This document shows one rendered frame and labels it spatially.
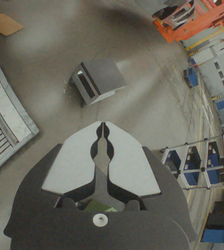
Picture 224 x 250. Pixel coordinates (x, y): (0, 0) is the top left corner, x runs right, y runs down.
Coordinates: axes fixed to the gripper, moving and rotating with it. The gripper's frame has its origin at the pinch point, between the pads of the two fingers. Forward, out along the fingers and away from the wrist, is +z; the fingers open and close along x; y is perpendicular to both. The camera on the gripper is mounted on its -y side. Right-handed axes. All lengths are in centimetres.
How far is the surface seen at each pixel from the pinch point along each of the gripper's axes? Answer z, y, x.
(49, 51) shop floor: 137, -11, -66
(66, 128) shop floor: 85, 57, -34
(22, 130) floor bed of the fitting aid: 59, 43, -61
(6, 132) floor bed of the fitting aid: 51, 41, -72
